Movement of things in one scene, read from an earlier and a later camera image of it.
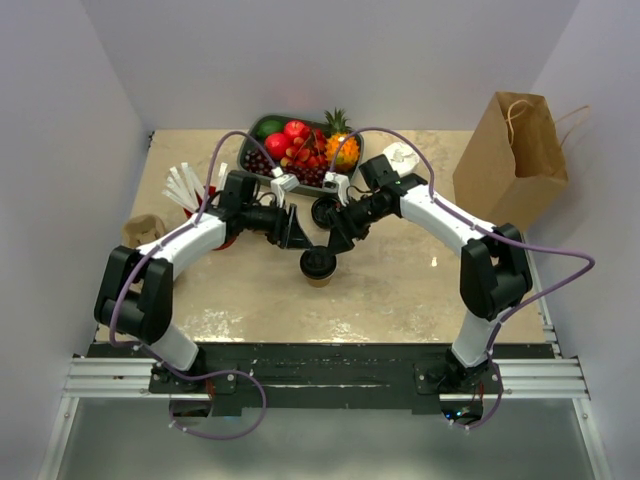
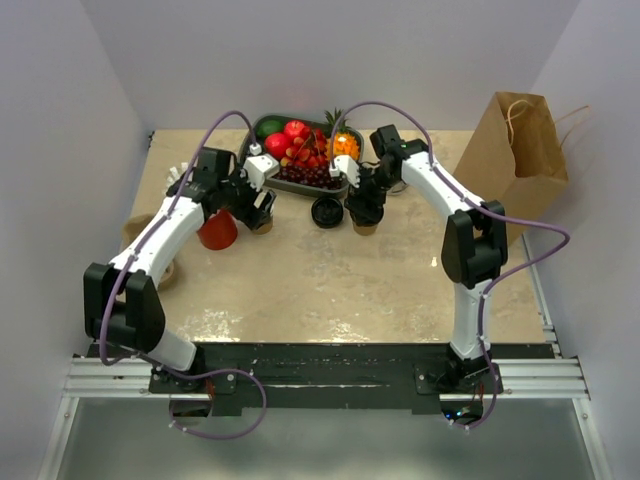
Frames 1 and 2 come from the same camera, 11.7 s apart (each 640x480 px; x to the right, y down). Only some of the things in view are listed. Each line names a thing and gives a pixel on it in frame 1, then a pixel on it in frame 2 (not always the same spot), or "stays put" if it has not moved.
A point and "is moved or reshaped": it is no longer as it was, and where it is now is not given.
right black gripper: [343, 220] to [356, 202]
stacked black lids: [320, 211] stays put
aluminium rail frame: [554, 378] stays put
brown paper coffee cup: [320, 282] is moved or reshaped
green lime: [269, 127] stays put
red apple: [295, 128] stays put
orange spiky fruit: [348, 155] stays put
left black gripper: [286, 231] to [251, 215]
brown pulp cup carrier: [142, 230] stays put
